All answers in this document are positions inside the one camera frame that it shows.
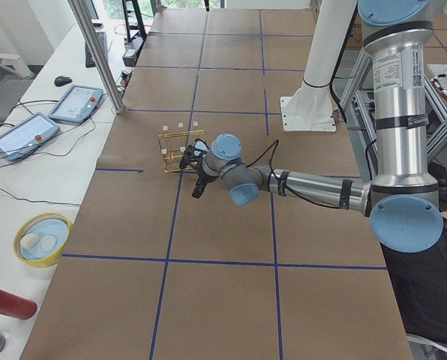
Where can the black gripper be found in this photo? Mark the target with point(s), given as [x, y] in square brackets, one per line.
[202, 178]

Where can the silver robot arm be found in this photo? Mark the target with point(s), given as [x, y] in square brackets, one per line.
[366, 60]

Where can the far teach pendant tablet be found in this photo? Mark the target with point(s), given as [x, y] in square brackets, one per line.
[76, 105]

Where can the teach pendant tablet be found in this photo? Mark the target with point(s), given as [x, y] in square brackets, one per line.
[76, 105]
[26, 137]

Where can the black computer mouse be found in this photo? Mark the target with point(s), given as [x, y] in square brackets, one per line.
[60, 81]

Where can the yellow bowl with blue plate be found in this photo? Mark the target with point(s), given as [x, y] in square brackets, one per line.
[41, 240]

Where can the near teach pendant tablet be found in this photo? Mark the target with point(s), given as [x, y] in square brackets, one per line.
[26, 137]

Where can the red bottle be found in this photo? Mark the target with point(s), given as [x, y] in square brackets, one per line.
[12, 305]

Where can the person in black clothes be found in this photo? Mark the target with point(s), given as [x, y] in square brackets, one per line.
[419, 282]

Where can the gold wire cup holder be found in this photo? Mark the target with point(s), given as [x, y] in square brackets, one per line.
[173, 144]

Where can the white pedestal column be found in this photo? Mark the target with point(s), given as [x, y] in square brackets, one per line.
[310, 108]

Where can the aluminium frame post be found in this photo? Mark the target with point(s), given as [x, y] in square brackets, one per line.
[84, 21]

